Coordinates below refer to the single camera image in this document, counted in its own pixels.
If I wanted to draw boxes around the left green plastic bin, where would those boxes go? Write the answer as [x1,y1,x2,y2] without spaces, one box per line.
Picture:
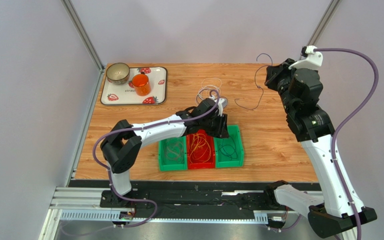
[158,136,188,172]

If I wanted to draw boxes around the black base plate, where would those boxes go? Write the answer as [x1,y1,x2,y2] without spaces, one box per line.
[99,181,292,213]

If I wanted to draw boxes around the red plastic bin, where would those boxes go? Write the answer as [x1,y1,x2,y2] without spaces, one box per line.
[186,130,216,170]

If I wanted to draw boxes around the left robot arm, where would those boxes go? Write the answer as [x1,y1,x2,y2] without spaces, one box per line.
[92,97,229,197]

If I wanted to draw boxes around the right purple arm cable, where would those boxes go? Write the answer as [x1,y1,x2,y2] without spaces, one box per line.
[268,47,379,240]

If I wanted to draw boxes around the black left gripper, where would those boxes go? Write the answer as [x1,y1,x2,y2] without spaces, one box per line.
[200,112,230,140]

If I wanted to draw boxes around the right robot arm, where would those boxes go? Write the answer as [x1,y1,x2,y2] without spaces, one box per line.
[264,58,377,239]

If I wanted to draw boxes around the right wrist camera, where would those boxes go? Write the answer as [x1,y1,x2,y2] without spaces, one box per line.
[288,45,323,71]

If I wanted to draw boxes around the orange glass cup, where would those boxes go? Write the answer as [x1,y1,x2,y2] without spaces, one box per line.
[131,73,151,96]

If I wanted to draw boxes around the ceramic bowl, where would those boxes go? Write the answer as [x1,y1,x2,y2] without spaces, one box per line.
[106,62,130,85]

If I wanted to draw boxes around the green plastic bin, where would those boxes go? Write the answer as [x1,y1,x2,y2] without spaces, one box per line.
[158,136,188,172]
[213,125,245,168]

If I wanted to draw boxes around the aluminium frame rail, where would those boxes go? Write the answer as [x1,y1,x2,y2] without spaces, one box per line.
[38,186,361,240]

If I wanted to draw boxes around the blue cable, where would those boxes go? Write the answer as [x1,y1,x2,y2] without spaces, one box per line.
[217,53,274,161]

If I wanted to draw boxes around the orange cable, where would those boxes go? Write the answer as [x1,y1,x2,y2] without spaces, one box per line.
[188,133,214,165]

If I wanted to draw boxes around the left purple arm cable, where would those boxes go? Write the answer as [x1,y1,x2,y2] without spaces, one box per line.
[92,89,221,231]

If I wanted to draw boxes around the right green plastic bin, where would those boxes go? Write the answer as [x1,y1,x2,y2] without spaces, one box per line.
[213,125,245,168]

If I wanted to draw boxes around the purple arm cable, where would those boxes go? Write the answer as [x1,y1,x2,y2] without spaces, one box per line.
[268,47,379,240]
[92,89,221,231]

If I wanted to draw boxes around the white cable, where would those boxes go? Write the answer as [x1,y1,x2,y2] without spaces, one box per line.
[195,77,224,106]

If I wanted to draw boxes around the yellow cable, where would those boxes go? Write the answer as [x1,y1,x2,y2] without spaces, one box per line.
[188,132,215,164]

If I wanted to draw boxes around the white strawberry tray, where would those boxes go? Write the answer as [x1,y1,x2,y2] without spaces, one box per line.
[100,66,168,106]

